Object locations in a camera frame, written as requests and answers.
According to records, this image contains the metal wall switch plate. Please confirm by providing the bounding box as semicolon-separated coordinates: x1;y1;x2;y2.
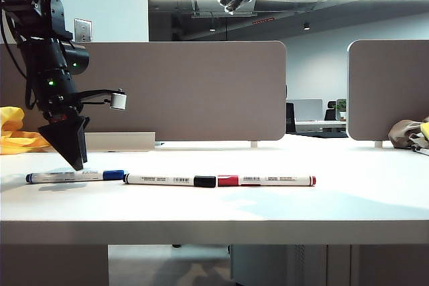
74;17;93;44

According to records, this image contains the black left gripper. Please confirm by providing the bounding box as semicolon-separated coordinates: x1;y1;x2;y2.
38;90;90;170

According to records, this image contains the white background desk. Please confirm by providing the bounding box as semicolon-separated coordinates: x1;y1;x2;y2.
294;120;348;133

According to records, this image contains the green potted plant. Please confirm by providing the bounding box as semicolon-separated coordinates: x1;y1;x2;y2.
334;98;348;123

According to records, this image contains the grey pedestal cabinet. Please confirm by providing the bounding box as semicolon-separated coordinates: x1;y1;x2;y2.
229;244;352;286

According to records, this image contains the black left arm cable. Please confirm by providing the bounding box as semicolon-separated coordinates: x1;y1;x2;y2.
0;0;38;111

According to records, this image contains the white background partition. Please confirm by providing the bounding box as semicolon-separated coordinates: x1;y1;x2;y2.
287;98;324;123

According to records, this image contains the black cap whiteboard marker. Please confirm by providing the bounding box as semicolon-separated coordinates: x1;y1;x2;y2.
122;172;217;188

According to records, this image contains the brown desk divider panel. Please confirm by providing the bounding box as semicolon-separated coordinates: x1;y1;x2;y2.
0;40;288;149
347;39;429;148

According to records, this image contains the red cap whiteboard marker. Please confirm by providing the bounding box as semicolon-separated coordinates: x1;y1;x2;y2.
217;174;318;188

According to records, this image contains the blue cap whiteboard marker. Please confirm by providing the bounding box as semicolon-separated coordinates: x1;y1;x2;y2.
25;169;125;185

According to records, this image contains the black office chair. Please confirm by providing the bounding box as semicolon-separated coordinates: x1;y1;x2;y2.
323;100;337;122
285;102;297;135

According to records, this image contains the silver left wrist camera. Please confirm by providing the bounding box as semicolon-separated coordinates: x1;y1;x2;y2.
109;88;128;112

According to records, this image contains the brown fabric bag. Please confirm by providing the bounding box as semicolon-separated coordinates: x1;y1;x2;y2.
387;117;429;149

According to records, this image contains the beige desk shelf box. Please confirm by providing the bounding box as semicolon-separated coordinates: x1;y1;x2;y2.
84;131;157;153

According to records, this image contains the yellow cloth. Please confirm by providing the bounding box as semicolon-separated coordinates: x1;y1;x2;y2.
0;106;51;155

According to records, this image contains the beige desk leg panel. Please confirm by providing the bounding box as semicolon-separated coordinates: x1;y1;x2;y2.
351;244;429;286
0;244;109;286

